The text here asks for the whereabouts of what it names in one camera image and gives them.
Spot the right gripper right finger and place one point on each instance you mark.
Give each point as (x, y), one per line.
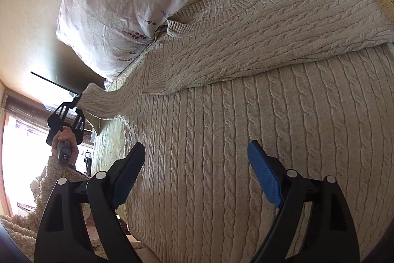
(313, 223)

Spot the beige cable-knit sweater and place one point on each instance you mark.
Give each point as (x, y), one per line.
(311, 80)

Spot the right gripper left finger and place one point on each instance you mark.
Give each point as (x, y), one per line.
(62, 235)

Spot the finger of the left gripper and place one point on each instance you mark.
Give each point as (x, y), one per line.
(80, 124)
(57, 119)

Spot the fuzzy beige sleeve forearm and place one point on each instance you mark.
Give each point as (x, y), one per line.
(23, 229)

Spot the person's left hand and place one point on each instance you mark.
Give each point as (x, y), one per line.
(66, 135)

